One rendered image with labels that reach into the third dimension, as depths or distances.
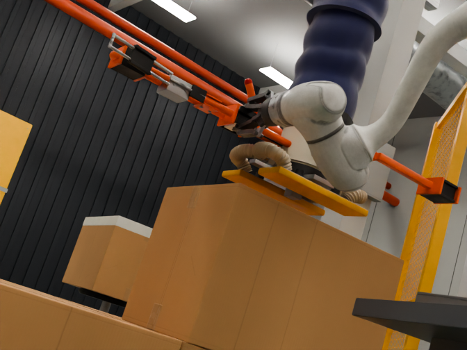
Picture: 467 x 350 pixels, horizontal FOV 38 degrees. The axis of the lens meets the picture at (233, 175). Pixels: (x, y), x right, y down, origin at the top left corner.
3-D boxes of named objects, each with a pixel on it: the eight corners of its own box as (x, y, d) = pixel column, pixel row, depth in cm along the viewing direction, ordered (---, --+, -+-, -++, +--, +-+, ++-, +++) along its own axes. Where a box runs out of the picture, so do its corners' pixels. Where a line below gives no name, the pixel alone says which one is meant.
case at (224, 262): (283, 371, 219) (317, 253, 229) (370, 400, 185) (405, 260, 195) (120, 319, 191) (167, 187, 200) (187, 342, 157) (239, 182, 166)
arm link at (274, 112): (275, 116, 165) (260, 119, 170) (303, 131, 169) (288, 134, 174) (285, 82, 167) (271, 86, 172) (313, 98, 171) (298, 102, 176)
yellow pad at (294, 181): (344, 217, 204) (348, 201, 205) (367, 217, 195) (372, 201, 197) (256, 173, 187) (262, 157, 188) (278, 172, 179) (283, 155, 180)
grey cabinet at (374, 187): (374, 202, 348) (388, 148, 355) (382, 202, 344) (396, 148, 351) (347, 187, 338) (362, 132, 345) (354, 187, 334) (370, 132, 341)
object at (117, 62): (135, 82, 178) (141, 65, 179) (147, 78, 172) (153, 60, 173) (106, 67, 174) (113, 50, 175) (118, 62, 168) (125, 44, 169)
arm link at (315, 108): (270, 99, 164) (295, 146, 167) (311, 89, 151) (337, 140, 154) (299, 78, 169) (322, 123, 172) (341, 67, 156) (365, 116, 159)
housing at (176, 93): (176, 103, 184) (181, 89, 185) (189, 101, 178) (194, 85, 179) (154, 92, 180) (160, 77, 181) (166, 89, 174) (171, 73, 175)
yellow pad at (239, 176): (304, 215, 220) (308, 201, 221) (324, 216, 211) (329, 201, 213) (220, 176, 203) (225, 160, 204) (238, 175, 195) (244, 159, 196)
